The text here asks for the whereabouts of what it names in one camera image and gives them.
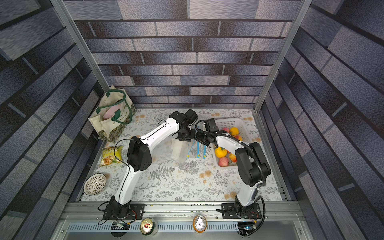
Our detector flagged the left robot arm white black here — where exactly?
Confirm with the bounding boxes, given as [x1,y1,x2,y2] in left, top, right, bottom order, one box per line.
[110,109,198,212]

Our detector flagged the pink peach bottom right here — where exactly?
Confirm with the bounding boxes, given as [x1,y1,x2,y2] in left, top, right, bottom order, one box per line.
[218,157,229,167]

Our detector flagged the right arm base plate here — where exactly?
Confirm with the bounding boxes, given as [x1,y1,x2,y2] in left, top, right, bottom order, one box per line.
[217,203,262,219]

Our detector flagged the clear zip-top bag blue zipper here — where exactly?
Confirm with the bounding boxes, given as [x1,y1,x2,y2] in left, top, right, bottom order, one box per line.
[152,136,207,167]

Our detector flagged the white plastic mesh basket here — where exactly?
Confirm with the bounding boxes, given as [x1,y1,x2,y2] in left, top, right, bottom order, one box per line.
[212,118,252,170]

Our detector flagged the canvas tote bag green handles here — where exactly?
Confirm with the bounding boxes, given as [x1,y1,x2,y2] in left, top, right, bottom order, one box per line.
[89,86,136,143]

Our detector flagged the yellow snack packet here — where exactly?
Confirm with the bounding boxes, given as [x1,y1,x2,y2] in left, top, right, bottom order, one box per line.
[100,146,123,167]

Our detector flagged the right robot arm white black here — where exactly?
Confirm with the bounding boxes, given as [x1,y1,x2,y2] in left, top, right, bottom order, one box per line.
[195,119,271,216]

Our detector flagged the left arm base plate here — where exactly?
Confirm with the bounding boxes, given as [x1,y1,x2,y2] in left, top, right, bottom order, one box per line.
[103,204,146,221]

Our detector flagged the white round strainer bowl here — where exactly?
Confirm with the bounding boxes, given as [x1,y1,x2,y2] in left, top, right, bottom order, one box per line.
[83,174,107,196]

